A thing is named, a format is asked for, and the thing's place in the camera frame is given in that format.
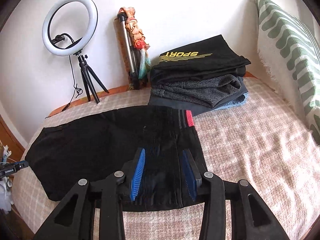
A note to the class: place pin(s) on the light blue jeans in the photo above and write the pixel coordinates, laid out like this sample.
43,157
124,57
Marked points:
241,100

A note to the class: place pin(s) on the black mini tripod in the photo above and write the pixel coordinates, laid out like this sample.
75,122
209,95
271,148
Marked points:
87,73

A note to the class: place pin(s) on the wooden door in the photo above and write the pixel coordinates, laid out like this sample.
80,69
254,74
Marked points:
7,138

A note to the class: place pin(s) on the white ring light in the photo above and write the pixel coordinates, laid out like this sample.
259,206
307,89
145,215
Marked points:
78,18

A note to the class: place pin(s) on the orange floral bed sheet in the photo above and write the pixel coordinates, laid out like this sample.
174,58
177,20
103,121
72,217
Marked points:
82,102

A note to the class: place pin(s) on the grey houndstooth garment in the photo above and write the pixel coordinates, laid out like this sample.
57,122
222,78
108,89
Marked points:
207,92

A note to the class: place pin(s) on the silver folded tripod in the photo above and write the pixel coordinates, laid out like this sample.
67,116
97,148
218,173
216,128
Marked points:
131,55

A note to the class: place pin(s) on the beige plaid bed blanket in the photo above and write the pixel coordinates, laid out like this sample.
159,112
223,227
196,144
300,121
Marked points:
262,141

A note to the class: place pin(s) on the black sport garment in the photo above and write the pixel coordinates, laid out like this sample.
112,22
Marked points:
198,61

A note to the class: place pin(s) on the black pants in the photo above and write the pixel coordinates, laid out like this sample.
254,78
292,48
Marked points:
95,146

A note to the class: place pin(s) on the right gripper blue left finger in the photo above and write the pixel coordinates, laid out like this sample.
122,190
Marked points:
134,170

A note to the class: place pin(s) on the green white patterned pillow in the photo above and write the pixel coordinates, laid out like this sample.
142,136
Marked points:
290,53

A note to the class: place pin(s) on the dark grey folded garment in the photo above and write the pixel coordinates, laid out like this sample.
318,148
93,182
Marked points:
194,108

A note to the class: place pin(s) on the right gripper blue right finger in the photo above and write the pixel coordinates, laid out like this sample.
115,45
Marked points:
192,175

